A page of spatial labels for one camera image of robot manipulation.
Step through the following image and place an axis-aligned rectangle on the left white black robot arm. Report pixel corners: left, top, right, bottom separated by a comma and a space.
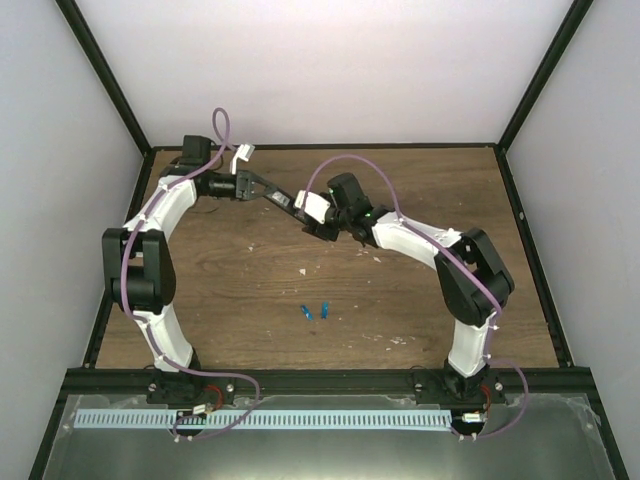
102, 135, 295, 404

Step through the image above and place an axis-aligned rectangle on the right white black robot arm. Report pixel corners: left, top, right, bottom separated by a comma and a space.
294, 173, 515, 403

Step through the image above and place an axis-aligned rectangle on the left blue battery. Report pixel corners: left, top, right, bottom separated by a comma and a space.
300, 305, 313, 321

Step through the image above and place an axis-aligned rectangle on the clear plastic sheet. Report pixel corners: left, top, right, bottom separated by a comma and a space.
44, 394, 613, 479

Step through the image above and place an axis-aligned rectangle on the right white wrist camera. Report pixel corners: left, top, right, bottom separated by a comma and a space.
294, 190, 331, 224

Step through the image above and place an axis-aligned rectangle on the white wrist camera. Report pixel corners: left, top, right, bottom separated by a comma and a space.
230, 143, 255, 175
294, 190, 331, 224

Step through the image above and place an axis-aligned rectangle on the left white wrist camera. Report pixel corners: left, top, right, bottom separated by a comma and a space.
230, 143, 255, 175

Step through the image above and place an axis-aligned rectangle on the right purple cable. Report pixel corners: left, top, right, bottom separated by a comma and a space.
304, 153, 529, 441

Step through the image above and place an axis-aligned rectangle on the purple cable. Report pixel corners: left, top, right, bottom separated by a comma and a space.
304, 153, 529, 441
119, 106, 263, 442

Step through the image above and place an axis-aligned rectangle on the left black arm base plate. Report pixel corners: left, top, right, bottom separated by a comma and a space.
147, 380, 234, 406

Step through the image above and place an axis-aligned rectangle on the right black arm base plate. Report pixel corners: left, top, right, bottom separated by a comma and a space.
413, 380, 506, 406

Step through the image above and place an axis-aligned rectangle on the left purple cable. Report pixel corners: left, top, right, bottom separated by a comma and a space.
119, 106, 263, 442

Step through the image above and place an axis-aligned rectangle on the black aluminium frame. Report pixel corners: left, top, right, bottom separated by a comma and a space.
29, 1, 628, 479

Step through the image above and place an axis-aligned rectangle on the light blue slotted cable duct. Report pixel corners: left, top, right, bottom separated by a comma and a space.
73, 409, 452, 431

